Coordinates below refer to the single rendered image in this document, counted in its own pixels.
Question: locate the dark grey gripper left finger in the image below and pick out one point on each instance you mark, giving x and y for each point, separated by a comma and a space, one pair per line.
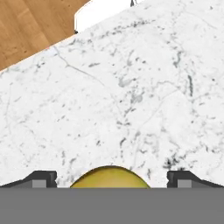
40, 178

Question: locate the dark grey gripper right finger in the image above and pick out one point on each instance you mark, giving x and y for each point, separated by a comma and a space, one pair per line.
183, 178

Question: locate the yellow-green apple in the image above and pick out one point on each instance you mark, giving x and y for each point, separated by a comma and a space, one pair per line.
110, 178

